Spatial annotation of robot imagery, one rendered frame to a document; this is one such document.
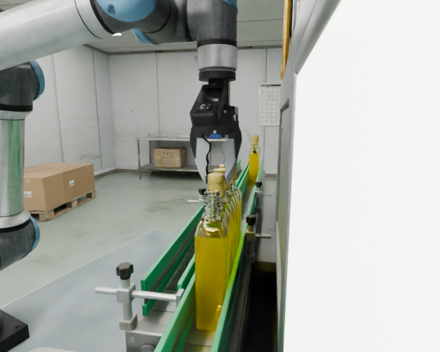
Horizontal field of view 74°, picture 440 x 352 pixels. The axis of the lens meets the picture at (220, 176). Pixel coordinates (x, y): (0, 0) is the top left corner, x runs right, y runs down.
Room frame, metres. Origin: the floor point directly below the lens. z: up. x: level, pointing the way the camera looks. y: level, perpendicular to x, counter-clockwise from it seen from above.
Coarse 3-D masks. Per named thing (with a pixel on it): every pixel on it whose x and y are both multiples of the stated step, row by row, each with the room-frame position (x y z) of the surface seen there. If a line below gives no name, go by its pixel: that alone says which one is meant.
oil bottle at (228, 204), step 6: (228, 204) 0.60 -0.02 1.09; (228, 210) 0.59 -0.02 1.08; (234, 210) 0.62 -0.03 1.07; (234, 216) 0.62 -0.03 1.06; (234, 222) 0.62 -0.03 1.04; (234, 228) 0.62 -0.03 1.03; (234, 234) 0.62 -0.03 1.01; (234, 240) 0.62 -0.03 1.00; (234, 246) 0.62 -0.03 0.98; (234, 252) 0.62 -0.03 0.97; (234, 258) 0.62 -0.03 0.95
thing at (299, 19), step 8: (296, 0) 0.86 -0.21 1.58; (304, 0) 0.29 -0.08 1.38; (312, 0) 0.23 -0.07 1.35; (296, 8) 0.86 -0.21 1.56; (304, 8) 0.29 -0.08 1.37; (312, 8) 0.22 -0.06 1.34; (296, 16) 0.85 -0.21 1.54; (304, 16) 0.29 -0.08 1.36; (296, 24) 0.39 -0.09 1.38; (304, 24) 0.28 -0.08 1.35; (296, 32) 0.38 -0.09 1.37; (304, 32) 0.28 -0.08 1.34; (296, 40) 0.37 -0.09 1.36; (296, 48) 0.37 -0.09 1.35; (288, 56) 0.56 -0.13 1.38; (288, 64) 0.55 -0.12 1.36; (288, 72) 0.53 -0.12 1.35; (280, 88) 1.14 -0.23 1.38; (280, 96) 1.09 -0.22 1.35
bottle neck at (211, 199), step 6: (204, 192) 0.50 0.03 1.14; (210, 192) 0.51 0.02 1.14; (216, 192) 0.51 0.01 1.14; (204, 198) 0.50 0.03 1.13; (210, 198) 0.49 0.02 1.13; (216, 198) 0.49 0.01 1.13; (210, 204) 0.49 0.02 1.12; (216, 204) 0.49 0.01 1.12; (210, 210) 0.49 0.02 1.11; (216, 210) 0.49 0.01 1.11; (204, 216) 0.50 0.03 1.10; (210, 216) 0.49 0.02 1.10; (216, 216) 0.49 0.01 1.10
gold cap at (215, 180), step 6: (210, 174) 0.56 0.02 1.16; (216, 174) 0.56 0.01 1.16; (222, 174) 0.56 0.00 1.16; (210, 180) 0.55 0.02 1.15; (216, 180) 0.54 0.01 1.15; (222, 180) 0.55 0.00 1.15; (210, 186) 0.55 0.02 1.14; (216, 186) 0.54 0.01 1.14; (222, 186) 0.55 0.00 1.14; (222, 192) 0.55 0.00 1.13
